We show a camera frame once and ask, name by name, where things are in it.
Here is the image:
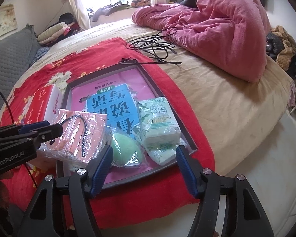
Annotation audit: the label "pink item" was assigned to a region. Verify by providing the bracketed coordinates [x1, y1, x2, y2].
[31, 109, 107, 171]

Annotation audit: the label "green sponge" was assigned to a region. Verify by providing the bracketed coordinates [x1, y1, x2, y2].
[105, 126, 147, 168]

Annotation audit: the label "green white tissue pack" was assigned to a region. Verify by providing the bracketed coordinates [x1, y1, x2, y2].
[133, 97, 187, 166]

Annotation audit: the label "red tissue box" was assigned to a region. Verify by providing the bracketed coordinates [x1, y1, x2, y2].
[24, 84, 63, 124]

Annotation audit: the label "beige bed sheet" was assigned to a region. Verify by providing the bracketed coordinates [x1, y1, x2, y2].
[0, 19, 295, 174]

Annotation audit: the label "folded blankets stack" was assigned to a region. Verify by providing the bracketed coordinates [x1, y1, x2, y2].
[36, 12, 80, 47]

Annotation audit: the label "clothes on window sill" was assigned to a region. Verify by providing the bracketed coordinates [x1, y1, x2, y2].
[88, 0, 151, 22]

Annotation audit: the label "brown clothes pile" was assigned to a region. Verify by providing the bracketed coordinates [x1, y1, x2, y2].
[266, 25, 296, 71]

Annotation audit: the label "pink crumpled duvet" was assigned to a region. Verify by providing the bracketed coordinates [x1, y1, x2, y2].
[132, 0, 271, 82]

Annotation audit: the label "black coiled cable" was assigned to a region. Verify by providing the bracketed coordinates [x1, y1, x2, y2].
[118, 26, 183, 66]

